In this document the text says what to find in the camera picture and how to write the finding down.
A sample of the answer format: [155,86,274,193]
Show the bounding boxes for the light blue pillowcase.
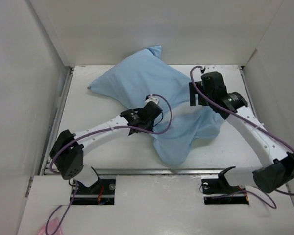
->
[87,45,222,169]

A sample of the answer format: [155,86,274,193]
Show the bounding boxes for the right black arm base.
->
[199,166,249,205]

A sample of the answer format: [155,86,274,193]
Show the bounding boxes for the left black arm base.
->
[68,175,116,206]

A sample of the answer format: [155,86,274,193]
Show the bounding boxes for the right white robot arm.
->
[189,71,294,193]

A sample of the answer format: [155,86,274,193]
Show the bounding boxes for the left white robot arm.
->
[49,97,162,194]

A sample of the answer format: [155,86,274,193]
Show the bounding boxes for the pink cloth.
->
[37,218,63,235]

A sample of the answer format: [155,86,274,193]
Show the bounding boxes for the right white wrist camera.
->
[200,65,217,74]

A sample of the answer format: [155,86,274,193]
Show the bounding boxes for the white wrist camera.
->
[145,96,160,105]
[200,65,217,74]

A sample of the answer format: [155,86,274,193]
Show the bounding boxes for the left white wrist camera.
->
[145,96,160,105]

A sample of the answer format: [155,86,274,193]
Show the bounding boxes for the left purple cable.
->
[46,94,173,233]

